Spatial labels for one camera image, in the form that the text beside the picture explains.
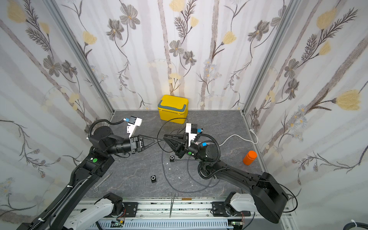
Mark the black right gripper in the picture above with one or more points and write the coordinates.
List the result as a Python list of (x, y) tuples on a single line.
[(183, 145)]

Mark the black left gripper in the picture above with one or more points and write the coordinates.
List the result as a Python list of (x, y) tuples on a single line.
[(136, 144)]

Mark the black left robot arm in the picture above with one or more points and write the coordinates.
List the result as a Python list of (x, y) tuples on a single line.
[(105, 145)]

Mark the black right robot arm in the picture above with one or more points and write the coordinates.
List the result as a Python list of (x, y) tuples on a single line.
[(269, 197)]

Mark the yellow plastic storage box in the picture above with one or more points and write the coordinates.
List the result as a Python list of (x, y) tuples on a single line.
[(173, 109)]

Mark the silver scissors left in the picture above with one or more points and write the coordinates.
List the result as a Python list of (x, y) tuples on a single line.
[(95, 188)]

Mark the orange bottle cap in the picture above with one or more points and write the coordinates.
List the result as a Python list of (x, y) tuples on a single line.
[(249, 158)]

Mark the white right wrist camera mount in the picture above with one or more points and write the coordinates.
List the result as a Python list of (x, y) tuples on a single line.
[(192, 130)]

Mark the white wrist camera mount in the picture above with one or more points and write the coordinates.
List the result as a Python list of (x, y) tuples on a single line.
[(132, 124), (192, 130)]

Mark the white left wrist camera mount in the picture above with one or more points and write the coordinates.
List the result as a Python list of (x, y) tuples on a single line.
[(132, 124)]

